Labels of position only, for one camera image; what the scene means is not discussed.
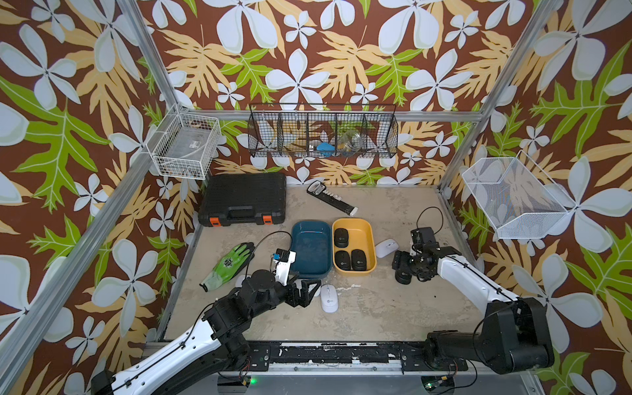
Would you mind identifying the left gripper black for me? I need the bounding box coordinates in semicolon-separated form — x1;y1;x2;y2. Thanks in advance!
249;268;319;319

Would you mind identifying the white mouse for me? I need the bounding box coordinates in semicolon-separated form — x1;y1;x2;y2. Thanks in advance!
320;284;339;314
375;239;399;258

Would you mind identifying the black mouse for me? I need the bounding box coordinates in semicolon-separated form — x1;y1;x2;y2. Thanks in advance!
351;249;368;272
395;268;412;285
333;228;349;249
334;250;352;271

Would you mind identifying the teal plastic storage box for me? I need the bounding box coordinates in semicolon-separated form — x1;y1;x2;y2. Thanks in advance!
291;220;333;280

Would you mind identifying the yellow plastic storage box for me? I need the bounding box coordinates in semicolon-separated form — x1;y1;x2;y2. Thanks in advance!
332;217;378;277

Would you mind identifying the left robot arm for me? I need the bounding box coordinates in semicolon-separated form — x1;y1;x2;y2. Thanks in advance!
91;270;322;394

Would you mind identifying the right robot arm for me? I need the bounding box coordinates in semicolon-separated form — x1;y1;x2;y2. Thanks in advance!
392;227;555;375

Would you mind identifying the green cloth glove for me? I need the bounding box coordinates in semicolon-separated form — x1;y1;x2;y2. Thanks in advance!
199;242;255;292

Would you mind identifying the black lint roller stick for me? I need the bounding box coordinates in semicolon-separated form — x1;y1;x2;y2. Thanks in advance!
307;180;358;217

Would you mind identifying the black tool case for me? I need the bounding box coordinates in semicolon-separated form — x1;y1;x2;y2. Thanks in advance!
198;173;287;227

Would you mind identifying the white mesh basket right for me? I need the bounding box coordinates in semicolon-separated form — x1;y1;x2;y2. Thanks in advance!
462;151;576;240

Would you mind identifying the clear glass jar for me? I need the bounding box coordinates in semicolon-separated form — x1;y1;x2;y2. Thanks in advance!
336;129;363;157

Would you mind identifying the blue lid in basket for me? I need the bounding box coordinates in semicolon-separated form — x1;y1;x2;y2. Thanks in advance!
317;143;336;158

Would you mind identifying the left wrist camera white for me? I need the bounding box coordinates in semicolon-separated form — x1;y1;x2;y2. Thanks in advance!
271;249;296;286

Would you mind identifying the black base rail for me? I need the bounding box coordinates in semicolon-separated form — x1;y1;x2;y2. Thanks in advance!
246;341;468;374

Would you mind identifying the black wire basket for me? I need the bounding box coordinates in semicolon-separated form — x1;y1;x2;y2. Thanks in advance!
246;103;399;159

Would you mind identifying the white wire basket left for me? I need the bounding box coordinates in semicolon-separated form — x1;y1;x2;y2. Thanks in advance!
147;105;222;180

